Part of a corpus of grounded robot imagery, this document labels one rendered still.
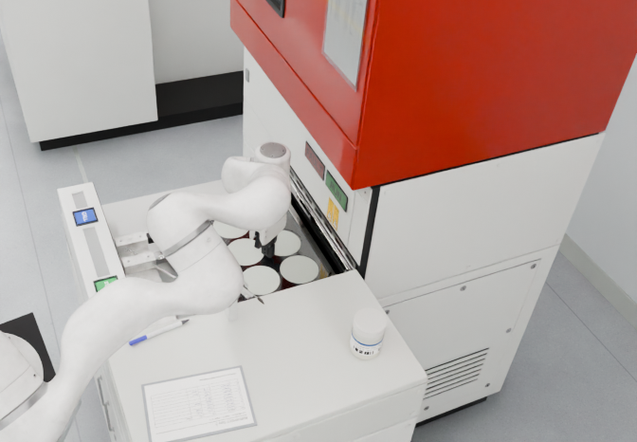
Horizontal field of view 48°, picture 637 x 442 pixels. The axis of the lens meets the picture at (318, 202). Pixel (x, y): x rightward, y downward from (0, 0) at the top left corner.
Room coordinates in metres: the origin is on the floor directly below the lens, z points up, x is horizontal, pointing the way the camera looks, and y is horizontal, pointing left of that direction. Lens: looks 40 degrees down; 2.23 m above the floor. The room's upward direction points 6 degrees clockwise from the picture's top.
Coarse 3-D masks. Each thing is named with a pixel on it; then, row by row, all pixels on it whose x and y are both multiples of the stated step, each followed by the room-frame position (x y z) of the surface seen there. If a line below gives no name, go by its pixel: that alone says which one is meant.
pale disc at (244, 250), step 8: (240, 240) 1.39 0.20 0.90; (248, 240) 1.39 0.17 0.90; (232, 248) 1.35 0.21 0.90; (240, 248) 1.36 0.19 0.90; (248, 248) 1.36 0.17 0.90; (240, 256) 1.33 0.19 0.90; (248, 256) 1.33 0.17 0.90; (256, 256) 1.33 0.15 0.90; (240, 264) 1.30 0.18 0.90; (248, 264) 1.30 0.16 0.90
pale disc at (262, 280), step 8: (248, 272) 1.27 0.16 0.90; (256, 272) 1.27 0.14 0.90; (264, 272) 1.28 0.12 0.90; (272, 272) 1.28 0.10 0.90; (248, 280) 1.24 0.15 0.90; (256, 280) 1.25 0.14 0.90; (264, 280) 1.25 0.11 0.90; (272, 280) 1.25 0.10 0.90; (248, 288) 1.22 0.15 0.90; (256, 288) 1.22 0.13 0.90; (264, 288) 1.22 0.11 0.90; (272, 288) 1.22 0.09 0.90
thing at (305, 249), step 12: (288, 216) 1.50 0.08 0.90; (288, 228) 1.45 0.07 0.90; (228, 240) 1.38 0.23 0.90; (300, 240) 1.41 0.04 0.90; (300, 252) 1.36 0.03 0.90; (312, 252) 1.37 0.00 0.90; (264, 264) 1.31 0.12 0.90; (276, 264) 1.31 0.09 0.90; (324, 276) 1.29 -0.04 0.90; (240, 300) 1.18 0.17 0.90
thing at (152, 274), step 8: (144, 248) 1.34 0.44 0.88; (120, 256) 1.30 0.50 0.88; (128, 256) 1.30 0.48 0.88; (136, 272) 1.25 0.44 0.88; (144, 272) 1.25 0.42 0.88; (152, 272) 1.25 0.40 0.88; (152, 280) 1.23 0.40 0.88; (160, 280) 1.23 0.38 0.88; (160, 320) 1.11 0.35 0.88; (168, 320) 1.11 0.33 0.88
